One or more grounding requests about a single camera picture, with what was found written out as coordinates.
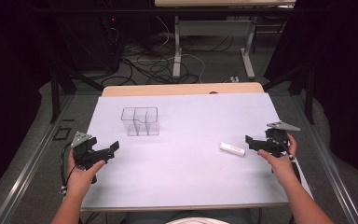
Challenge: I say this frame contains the black metal stand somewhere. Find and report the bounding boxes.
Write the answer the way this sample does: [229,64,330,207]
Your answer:
[48,60,105,124]
[262,60,317,125]

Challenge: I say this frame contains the tangle of black floor cables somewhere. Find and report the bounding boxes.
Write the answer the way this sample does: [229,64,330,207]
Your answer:
[101,34,235,88]

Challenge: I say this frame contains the left hand-held gripper cable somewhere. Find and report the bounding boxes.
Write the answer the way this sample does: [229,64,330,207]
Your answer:
[60,143,78,196]

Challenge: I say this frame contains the small white rectangular box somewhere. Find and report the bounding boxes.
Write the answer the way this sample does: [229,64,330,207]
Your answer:
[219,142,246,157]

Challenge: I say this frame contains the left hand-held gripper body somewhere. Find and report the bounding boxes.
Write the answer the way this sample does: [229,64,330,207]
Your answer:
[70,131,111,172]

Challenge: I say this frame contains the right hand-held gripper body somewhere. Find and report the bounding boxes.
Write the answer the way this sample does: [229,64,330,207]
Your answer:
[264,120,301,159]

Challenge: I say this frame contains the right hand-held gripper cable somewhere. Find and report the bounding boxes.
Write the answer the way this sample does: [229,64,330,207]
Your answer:
[278,136,302,185]

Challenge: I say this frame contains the white table mat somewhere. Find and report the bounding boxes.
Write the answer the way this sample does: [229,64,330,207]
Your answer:
[81,92,313,210]

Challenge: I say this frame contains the person's right hand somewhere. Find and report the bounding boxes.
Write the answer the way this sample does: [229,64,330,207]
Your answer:
[257,133,298,188]

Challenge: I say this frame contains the aluminium floor rail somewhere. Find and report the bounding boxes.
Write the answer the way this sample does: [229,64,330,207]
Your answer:
[0,94,76,224]
[292,94,358,224]

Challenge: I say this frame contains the person's left hand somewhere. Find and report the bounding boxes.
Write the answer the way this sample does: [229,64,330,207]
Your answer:
[66,149,107,196]

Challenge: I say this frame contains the white desk with metal legs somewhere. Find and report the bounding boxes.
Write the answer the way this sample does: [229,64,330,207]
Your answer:
[154,0,296,80]

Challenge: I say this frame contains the black computer tower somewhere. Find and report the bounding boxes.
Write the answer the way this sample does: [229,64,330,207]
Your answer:
[62,14,123,73]

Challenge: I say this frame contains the white floor cable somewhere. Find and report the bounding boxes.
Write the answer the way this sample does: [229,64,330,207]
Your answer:
[156,15,207,84]

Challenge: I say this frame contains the person's white shirt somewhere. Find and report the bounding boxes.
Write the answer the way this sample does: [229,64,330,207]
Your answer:
[164,217,231,224]

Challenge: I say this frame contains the hand-held gripper cable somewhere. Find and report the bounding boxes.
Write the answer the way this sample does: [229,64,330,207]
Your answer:
[60,143,78,196]
[278,136,302,185]

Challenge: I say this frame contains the clear acrylic organizer box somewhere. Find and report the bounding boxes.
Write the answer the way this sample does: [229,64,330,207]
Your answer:
[120,106,160,137]

